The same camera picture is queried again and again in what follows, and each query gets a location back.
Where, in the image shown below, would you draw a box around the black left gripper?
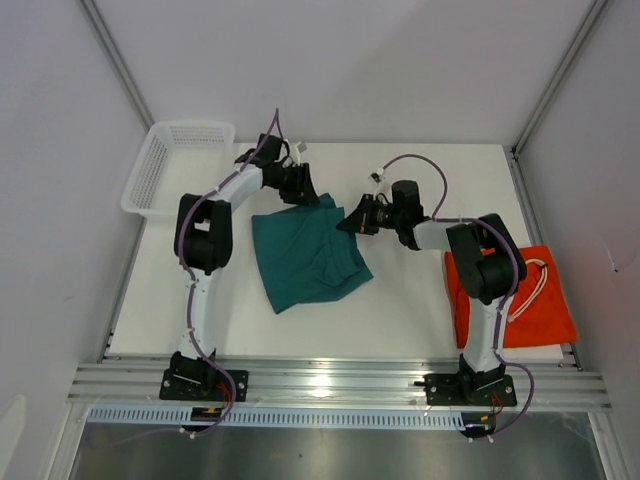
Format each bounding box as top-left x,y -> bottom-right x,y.
267,163 -> 320,208

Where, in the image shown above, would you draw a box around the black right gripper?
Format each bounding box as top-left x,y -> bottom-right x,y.
337,194 -> 403,235

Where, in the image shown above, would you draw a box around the teal green shorts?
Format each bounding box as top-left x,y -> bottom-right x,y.
251,193 -> 373,314

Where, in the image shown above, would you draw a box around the orange shorts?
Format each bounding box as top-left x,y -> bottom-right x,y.
444,245 -> 577,349

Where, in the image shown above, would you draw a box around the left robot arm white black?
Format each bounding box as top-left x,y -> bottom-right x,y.
170,134 -> 319,400

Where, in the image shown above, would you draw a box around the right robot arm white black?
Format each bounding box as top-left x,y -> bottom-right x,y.
337,180 -> 526,406

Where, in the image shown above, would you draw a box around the white plastic laundry basket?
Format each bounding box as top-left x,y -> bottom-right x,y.
120,120 -> 236,218

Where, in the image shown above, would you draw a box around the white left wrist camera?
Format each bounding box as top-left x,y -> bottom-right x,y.
290,142 -> 307,164

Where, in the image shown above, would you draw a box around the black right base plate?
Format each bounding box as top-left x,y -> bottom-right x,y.
413,373 -> 517,407

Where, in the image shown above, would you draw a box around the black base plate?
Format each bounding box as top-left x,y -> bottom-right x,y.
159,370 -> 249,402
413,373 -> 517,407

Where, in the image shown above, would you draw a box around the left side table rail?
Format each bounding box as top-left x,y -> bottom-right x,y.
94,217 -> 147,363

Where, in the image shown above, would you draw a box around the table rail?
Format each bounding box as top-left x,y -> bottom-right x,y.
507,147 -> 585,371
94,217 -> 147,363

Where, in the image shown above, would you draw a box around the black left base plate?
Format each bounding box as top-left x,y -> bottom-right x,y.
159,370 -> 249,402

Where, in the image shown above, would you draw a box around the aluminium mounting rail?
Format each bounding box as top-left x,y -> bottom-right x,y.
67,356 -> 612,413

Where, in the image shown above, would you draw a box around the right side table rail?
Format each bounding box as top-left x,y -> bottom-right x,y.
507,147 -> 585,371

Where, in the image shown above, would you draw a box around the slotted grey cable duct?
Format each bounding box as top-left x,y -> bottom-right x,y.
87,404 -> 465,431

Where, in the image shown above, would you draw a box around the left corner aluminium post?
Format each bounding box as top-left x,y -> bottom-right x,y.
76,0 -> 155,130

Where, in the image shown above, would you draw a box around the corner aluminium post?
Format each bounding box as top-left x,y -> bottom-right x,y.
510,0 -> 614,160
76,0 -> 155,130

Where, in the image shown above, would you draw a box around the right corner aluminium post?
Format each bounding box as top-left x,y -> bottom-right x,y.
510,0 -> 614,160

